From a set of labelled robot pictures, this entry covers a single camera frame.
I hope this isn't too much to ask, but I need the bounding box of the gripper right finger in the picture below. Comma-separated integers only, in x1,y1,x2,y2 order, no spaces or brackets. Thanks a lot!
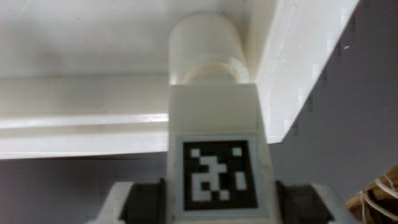
313,184,363,224

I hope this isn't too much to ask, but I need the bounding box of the white square tabletop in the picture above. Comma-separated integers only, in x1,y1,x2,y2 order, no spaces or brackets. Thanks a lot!
0,0,361,160

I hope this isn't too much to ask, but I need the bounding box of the white leg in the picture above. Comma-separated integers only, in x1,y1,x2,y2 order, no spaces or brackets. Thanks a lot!
166,12,281,224

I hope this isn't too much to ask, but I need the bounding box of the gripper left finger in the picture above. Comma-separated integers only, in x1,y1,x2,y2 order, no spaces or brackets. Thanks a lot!
86,182,134,224

